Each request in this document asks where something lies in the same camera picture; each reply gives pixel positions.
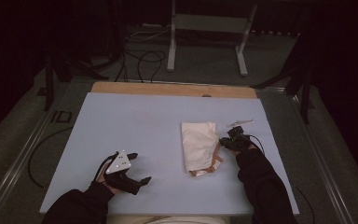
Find black tripod stand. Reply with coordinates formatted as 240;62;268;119
43;52;110;112
251;31;313;124

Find white floor cable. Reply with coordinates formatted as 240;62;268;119
125;27;172;43

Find right hand-held gripper black cable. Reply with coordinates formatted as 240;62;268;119
248;133;266;155

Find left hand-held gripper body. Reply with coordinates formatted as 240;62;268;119
103;149;142;196

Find light blue table mat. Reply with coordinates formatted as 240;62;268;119
40;91;300;217

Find aluminium floor rail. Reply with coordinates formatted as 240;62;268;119
257;88;357;224
0;82;91;224

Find person's left hand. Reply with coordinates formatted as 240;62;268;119
96;162;122;196

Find hand-held gripper black cable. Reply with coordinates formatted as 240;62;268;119
248;133;266;155
92;151;119;182

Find white metal stand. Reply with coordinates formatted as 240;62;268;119
166;0;258;77

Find black floor bracket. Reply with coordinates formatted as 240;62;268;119
49;110;73;124

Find left hand-held gripper black cable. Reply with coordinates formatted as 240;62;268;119
92;151;119;182

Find person's beige trousers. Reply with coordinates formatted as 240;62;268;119
106;215;231;224

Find cream baby bodysuit brown trim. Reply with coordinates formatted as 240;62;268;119
180;120;225;177

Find black looped floor cable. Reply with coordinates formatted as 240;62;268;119
136;50;168;83

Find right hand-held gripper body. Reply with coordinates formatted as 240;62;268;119
227;119;255;153

